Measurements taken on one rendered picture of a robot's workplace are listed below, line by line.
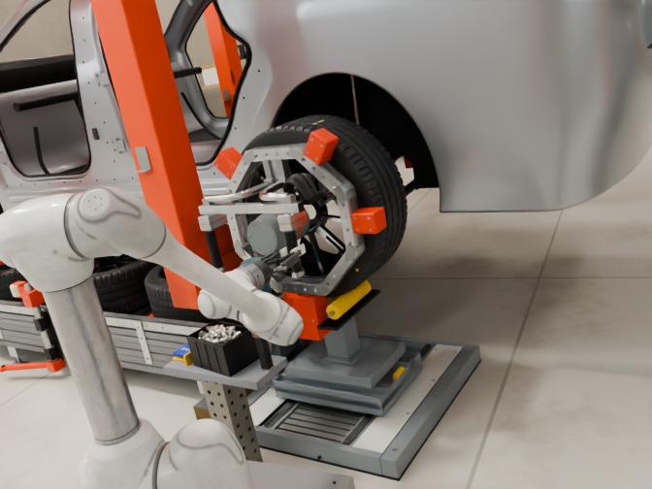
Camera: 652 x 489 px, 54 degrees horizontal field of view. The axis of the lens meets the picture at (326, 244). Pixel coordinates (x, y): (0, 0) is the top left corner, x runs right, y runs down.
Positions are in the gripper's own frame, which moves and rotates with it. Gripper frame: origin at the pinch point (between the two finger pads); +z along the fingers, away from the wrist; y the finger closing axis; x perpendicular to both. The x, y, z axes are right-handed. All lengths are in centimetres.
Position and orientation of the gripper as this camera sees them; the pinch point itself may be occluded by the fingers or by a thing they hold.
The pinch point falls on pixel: (293, 251)
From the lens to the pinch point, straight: 203.1
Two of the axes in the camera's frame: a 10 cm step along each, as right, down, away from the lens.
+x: -1.8, -9.4, -3.0
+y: 8.4, 0.2, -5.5
